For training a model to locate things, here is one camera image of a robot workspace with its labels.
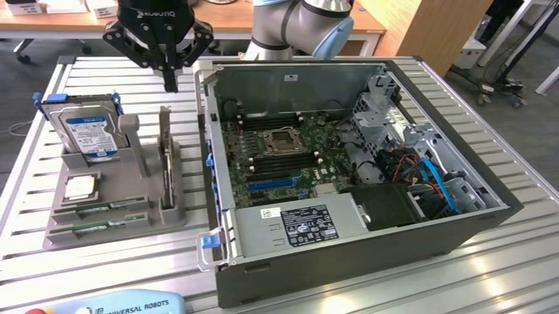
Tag thin white cable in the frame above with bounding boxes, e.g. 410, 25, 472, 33
6, 118, 34, 135

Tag CPU socket with metal frame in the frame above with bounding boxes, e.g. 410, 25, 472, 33
258, 125, 302, 155

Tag black open PC case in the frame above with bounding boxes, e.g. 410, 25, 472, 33
193, 55, 524, 310

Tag office chair base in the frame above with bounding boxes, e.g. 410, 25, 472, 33
11, 38, 93, 63

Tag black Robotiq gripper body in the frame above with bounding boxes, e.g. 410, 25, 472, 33
114, 0, 196, 71

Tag green RAM stick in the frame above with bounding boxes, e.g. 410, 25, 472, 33
70, 218, 127, 232
74, 200, 130, 213

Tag hard disk with blue bracket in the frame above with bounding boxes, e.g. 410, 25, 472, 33
31, 91, 123, 164

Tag grey parts rack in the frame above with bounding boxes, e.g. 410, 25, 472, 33
41, 104, 188, 252

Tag silver power supply unit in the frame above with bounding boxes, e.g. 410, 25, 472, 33
226, 192, 373, 258

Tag silver metal drive cage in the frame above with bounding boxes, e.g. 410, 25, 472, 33
348, 74, 501, 213

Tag wooden desk with white frame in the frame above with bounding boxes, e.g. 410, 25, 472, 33
0, 0, 388, 56

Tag graphics card with metal bracket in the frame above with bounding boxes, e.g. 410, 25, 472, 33
155, 105, 176, 211

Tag white table frame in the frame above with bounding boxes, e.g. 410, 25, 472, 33
476, 0, 559, 96

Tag red and orange wire bundle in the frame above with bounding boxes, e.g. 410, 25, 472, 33
390, 153, 437, 190

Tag green motherboard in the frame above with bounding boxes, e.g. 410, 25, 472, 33
218, 112, 352, 209

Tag blue SATA wire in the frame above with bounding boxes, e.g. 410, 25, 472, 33
418, 156, 458, 215

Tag silver CPU chip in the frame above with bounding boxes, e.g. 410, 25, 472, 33
62, 175, 99, 201

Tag black RAM slot bank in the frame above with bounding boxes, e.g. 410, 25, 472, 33
238, 112, 304, 131
246, 151, 324, 173

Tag wheeled stand base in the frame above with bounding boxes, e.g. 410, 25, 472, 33
473, 77, 529, 107

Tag wooden cabinet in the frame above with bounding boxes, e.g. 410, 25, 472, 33
376, 0, 494, 79

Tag Universal Robots teach pendant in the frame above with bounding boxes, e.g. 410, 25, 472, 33
23, 288, 186, 314

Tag blue expansion slot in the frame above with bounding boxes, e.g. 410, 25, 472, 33
246, 177, 298, 193

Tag white cardboard box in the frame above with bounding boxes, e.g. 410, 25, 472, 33
6, 0, 41, 16

